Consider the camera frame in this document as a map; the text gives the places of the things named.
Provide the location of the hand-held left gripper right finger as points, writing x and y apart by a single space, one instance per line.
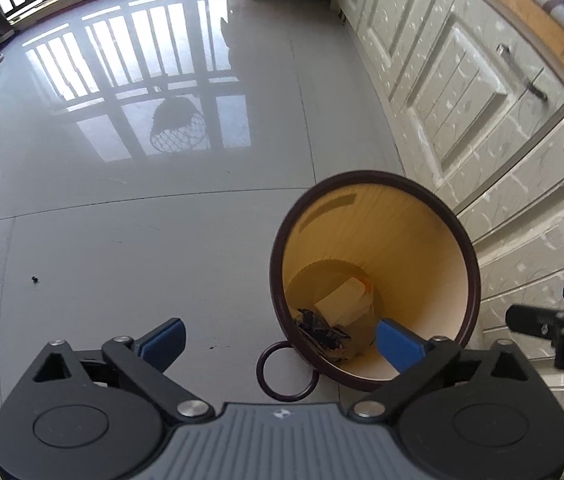
397 345

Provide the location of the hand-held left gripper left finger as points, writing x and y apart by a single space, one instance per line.
164 342

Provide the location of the yellow bin with brown rim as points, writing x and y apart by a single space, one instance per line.
387 235

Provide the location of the brown cardboard piece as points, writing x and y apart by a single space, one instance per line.
359 337

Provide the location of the cream paper box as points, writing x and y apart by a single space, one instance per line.
344 302

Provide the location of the black crumpled wrapper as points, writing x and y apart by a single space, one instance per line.
319 335

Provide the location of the white kitchen cabinets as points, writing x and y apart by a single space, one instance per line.
462 85

